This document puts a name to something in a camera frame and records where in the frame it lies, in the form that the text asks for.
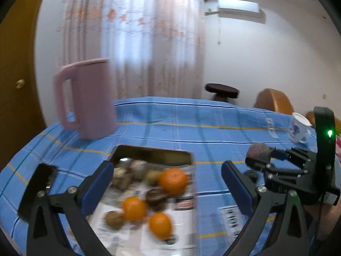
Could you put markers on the blue plaid tablecloth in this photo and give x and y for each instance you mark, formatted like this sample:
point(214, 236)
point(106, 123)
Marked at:
point(193, 135)

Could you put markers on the pink floral cushion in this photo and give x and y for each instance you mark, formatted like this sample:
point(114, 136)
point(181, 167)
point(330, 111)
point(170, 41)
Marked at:
point(338, 147)

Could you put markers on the small orange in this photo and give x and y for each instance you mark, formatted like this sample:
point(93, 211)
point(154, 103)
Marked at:
point(134, 209)
point(160, 226)

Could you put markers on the dark chestnut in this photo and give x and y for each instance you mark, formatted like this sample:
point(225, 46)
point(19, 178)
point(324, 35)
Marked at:
point(252, 175)
point(156, 199)

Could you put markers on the pink electric kettle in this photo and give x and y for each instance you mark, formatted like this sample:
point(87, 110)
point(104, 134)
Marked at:
point(94, 112)

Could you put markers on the small orange front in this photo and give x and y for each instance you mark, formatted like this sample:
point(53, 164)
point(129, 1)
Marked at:
point(160, 226)

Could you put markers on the pink floral curtain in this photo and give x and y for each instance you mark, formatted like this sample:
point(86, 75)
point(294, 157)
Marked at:
point(154, 47)

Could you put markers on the brown wooden chair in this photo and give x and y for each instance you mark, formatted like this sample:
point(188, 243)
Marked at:
point(274, 100)

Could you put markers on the dark round stool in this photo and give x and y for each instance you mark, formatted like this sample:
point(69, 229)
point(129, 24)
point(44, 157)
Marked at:
point(222, 93)

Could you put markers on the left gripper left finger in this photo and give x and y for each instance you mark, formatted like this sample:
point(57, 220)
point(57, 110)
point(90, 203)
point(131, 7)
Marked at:
point(46, 235)

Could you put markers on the white paper sheet in tin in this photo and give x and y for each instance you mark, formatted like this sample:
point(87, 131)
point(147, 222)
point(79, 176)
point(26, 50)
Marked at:
point(149, 226)

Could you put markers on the right hand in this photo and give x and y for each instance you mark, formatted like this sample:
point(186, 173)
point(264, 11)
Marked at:
point(329, 217)

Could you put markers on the white blue floral mug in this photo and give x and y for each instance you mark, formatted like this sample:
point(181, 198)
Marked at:
point(299, 128)

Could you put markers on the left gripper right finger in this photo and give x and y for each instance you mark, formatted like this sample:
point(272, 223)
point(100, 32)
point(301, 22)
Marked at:
point(288, 234)

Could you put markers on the white air conditioner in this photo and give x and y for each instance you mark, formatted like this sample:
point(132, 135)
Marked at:
point(236, 7)

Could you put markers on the large orange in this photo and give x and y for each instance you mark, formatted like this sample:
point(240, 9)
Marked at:
point(173, 181)

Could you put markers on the purple round fruit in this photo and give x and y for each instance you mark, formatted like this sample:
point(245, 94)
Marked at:
point(259, 151)

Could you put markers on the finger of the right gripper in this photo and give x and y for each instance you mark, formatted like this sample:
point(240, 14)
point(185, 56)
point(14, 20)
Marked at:
point(270, 168)
point(296, 156)

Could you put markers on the black smartphone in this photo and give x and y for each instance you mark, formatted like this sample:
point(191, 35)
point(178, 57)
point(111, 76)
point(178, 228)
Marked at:
point(41, 180)

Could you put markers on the pink metal tin box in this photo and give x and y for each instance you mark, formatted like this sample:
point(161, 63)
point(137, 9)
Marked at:
point(149, 199)

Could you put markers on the brass door knob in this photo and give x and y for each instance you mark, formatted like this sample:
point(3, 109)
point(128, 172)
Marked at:
point(20, 83)

